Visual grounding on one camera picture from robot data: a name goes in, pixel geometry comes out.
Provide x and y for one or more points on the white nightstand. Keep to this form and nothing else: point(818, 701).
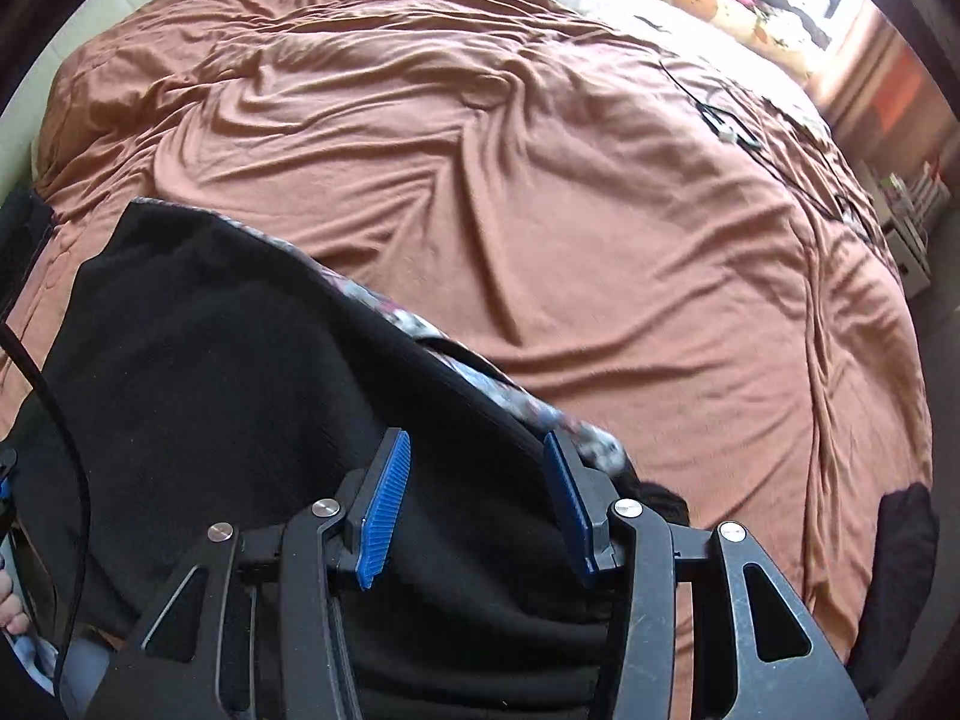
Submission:
point(911, 240)

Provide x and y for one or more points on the black pants with white logo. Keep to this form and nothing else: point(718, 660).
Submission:
point(225, 390)

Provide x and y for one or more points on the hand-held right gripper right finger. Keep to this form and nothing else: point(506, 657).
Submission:
point(570, 510)

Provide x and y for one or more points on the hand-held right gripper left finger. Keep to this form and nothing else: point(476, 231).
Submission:
point(382, 510)

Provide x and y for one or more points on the black knit pants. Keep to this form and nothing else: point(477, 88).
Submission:
point(892, 555)

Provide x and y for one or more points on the bear print pants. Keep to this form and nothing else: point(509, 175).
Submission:
point(592, 450)

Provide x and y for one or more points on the brown blanket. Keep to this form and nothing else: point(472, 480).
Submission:
point(525, 202)

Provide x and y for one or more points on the pink curtain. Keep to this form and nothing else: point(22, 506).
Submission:
point(885, 90)

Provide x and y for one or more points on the person's left hand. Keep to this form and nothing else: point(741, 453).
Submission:
point(11, 604)

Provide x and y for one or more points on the person's leg in printed pants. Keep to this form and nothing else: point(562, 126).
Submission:
point(82, 682)

